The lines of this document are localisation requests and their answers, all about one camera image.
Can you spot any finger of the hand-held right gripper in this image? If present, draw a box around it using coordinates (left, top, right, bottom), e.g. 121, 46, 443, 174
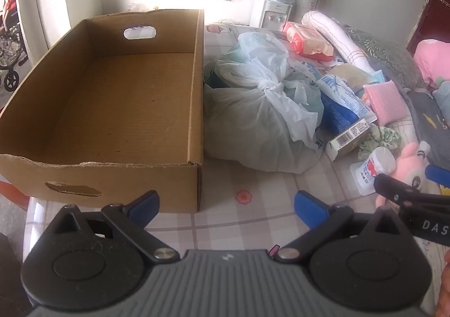
425, 164, 450, 185
374, 174, 450, 210

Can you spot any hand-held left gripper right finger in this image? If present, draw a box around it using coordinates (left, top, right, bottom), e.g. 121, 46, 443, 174
272, 191, 405, 263

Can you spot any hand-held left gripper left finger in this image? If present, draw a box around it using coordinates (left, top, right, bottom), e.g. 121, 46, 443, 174
46, 190, 180, 263

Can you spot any pink round plush toy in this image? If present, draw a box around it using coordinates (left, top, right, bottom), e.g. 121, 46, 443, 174
376, 141, 444, 207

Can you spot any pink sponge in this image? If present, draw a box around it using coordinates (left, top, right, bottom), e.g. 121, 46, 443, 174
362, 80, 410, 126

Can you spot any blue wet wipes pack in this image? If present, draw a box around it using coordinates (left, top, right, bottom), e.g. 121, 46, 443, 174
316, 74, 377, 135

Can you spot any brown cardboard box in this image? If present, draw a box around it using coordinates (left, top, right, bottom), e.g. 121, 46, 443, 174
0, 9, 205, 214

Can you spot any person's right hand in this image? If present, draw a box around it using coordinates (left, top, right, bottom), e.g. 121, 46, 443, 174
439, 250, 450, 317

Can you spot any small white bottle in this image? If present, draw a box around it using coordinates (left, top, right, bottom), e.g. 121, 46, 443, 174
350, 146, 398, 196

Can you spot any dark grey cloth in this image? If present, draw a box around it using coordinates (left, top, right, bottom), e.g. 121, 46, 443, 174
408, 92, 450, 163

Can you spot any green floral cloth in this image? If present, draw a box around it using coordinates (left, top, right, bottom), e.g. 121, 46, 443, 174
359, 125, 401, 159

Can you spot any large pink plush toy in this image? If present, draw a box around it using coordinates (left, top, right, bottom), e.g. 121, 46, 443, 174
413, 39, 450, 87

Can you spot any knotted white plastic bag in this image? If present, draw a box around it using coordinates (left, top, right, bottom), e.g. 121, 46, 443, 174
203, 32, 326, 174

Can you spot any grey leaf-patterned blanket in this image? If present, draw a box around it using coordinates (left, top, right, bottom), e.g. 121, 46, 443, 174
343, 27, 433, 96

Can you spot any white rolled towel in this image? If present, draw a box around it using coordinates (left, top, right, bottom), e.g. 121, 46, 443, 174
301, 10, 373, 73

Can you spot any brown wooden door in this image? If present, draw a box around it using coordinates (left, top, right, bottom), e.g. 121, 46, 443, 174
406, 0, 450, 54

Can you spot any red wet wipes pack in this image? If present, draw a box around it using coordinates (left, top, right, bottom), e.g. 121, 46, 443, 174
283, 21, 334, 59

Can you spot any wheelchair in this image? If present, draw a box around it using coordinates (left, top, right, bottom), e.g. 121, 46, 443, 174
0, 0, 29, 93

